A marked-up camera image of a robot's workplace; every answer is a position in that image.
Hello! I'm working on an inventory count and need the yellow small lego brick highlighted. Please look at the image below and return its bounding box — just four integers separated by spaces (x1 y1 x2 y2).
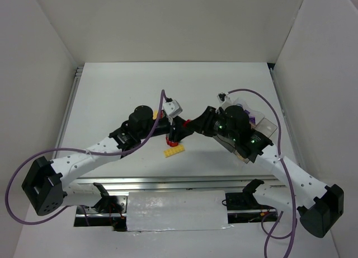
153 110 158 120

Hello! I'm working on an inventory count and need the red flower lego piece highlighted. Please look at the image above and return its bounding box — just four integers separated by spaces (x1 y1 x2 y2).
166 138 179 147

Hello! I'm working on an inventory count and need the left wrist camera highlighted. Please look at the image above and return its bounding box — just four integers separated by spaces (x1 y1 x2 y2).
163 100 182 118

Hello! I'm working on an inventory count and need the yellow long lego plate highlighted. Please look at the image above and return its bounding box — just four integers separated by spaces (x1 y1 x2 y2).
163 144 185 158

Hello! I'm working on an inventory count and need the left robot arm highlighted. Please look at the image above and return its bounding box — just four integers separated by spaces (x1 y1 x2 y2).
22 105 193 216

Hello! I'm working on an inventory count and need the small purple lego brick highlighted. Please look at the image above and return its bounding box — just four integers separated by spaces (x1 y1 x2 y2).
249 116 256 125

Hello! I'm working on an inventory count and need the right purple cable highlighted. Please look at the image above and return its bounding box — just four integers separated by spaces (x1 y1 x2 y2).
228 88 298 258

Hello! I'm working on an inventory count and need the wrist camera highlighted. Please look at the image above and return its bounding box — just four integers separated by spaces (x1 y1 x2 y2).
163 100 182 118
217 92 233 110

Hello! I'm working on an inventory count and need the aluminium frame rail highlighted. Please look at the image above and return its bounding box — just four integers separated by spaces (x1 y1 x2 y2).
70 175 279 194

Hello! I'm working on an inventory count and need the clear compartment container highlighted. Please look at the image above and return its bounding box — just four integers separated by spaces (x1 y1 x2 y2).
214 97 277 163

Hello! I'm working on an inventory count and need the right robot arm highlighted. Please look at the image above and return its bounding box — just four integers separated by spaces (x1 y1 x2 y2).
186 105 344 238

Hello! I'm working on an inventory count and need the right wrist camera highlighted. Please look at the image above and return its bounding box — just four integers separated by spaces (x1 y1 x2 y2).
217 92 233 110

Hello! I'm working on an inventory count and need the foil covered panel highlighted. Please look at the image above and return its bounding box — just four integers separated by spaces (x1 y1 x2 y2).
126 190 229 232

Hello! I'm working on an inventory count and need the red green lego block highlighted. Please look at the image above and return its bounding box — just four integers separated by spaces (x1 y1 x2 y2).
183 119 191 127

